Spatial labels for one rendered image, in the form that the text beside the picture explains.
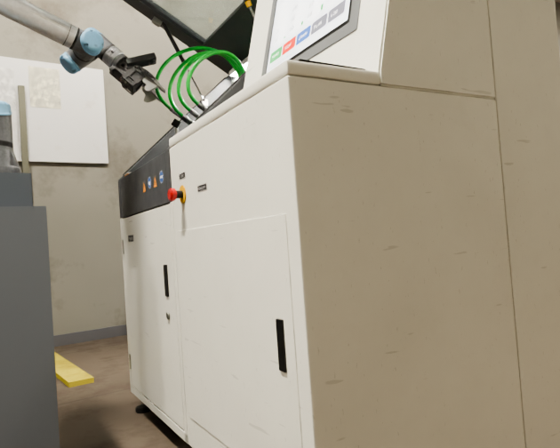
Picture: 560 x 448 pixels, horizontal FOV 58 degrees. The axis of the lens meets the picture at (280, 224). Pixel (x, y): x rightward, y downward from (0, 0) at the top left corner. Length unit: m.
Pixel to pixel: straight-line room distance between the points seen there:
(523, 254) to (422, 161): 0.38
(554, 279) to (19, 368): 1.44
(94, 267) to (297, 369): 3.28
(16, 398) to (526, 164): 1.48
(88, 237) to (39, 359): 2.56
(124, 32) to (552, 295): 3.88
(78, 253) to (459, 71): 3.33
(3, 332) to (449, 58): 1.34
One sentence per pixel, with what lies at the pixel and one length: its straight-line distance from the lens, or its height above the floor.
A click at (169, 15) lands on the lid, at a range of 2.43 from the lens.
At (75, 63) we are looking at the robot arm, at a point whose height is 1.32.
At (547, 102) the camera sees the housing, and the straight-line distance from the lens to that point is 1.51.
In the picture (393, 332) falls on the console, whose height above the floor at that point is 0.45.
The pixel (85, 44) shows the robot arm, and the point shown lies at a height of 1.34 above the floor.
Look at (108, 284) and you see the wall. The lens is 4.17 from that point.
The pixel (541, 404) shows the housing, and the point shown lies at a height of 0.21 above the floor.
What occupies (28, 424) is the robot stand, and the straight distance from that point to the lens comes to 1.67.
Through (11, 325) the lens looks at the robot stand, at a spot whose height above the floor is 0.47.
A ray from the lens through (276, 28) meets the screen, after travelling 1.61.
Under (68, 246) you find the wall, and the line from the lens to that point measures 4.09.
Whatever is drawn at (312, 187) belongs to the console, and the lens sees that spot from 0.93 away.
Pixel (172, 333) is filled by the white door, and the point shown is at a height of 0.39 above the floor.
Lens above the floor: 0.65
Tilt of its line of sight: 2 degrees up
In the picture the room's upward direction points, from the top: 4 degrees counter-clockwise
